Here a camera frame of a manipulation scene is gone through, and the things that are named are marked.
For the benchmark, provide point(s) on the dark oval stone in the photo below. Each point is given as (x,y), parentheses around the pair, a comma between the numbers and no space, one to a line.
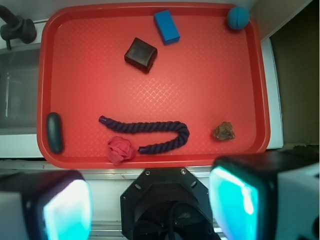
(54,132)

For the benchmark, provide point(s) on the metal sink basin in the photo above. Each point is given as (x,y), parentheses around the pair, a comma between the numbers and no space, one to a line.
(19,72)

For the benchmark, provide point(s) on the red plastic tray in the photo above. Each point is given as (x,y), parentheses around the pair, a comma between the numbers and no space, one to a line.
(213,74)

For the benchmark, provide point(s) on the blue rectangular block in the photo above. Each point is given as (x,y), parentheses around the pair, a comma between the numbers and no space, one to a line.
(166,27)

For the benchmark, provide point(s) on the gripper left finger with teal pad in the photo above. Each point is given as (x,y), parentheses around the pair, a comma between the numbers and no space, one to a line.
(53,205)

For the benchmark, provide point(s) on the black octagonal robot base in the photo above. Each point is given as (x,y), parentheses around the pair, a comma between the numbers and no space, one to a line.
(167,204)

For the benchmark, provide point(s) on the crumpled pink cloth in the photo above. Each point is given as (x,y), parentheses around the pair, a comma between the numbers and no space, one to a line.
(120,150)

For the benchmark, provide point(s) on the brown rock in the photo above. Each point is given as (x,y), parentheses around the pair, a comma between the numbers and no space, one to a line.
(224,132)

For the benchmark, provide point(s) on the blue textured ball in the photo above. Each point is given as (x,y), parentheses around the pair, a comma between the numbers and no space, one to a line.
(238,18)

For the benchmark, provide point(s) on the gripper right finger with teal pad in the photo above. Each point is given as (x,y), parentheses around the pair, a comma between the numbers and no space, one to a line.
(274,195)

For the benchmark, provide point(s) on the black square block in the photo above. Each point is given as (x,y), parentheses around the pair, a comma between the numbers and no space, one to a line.
(141,55)

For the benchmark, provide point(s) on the black faucet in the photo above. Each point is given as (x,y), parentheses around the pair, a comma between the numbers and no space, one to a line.
(16,27)

